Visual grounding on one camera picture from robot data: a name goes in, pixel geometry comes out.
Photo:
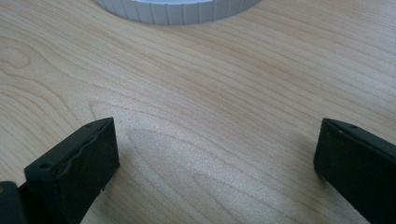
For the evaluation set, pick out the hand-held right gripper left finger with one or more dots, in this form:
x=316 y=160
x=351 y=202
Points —
x=77 y=165

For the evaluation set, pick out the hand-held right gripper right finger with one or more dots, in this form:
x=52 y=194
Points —
x=358 y=165

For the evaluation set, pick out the white ribbed round container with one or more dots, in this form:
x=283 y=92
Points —
x=174 y=12

